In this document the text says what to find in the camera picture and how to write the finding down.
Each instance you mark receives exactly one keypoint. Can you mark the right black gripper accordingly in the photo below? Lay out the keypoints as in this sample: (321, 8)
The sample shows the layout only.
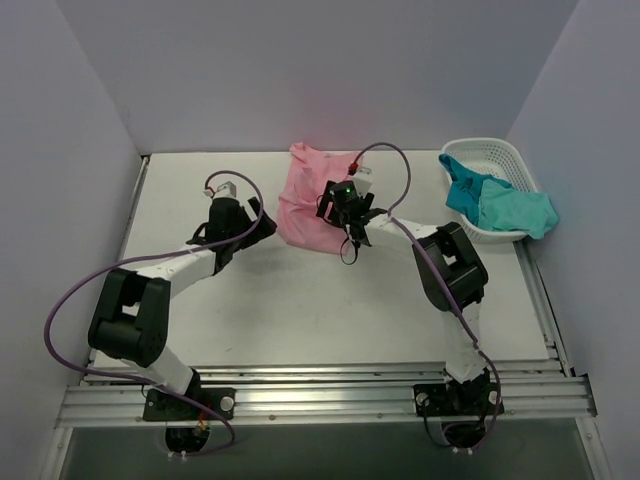
(345, 211)

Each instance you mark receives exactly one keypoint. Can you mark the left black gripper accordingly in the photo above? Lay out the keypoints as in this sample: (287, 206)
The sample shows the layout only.
(248, 226)

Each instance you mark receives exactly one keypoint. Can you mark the pink t shirt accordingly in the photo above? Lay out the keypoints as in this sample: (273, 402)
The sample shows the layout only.
(309, 172)

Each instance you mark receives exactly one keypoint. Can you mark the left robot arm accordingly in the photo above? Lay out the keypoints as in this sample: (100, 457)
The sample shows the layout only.
(131, 319)

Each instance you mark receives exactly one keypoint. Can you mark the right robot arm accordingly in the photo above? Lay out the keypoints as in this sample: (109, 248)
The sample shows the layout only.
(451, 272)

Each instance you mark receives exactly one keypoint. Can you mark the teal t shirt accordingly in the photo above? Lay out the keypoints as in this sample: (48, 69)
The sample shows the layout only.
(495, 205)

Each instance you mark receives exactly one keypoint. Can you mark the white plastic basket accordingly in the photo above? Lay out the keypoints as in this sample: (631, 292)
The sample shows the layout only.
(500, 159)

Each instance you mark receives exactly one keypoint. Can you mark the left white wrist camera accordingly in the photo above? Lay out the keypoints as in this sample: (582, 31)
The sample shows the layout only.
(225, 190)

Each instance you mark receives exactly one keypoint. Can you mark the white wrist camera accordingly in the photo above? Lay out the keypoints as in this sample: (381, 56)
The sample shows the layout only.
(225, 190)
(362, 178)

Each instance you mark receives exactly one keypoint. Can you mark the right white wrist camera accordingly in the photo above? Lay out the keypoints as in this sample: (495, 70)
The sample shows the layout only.
(362, 178)

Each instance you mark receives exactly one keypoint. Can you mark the aluminium mounting rail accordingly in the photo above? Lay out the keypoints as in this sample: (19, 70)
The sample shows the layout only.
(334, 394)

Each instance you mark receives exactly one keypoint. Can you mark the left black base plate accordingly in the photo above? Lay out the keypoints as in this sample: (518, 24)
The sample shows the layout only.
(162, 407)

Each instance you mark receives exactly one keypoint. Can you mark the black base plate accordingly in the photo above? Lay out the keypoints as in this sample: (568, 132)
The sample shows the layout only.
(162, 407)
(454, 399)

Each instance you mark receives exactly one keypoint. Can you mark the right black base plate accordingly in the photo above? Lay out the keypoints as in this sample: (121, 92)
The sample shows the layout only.
(454, 399)

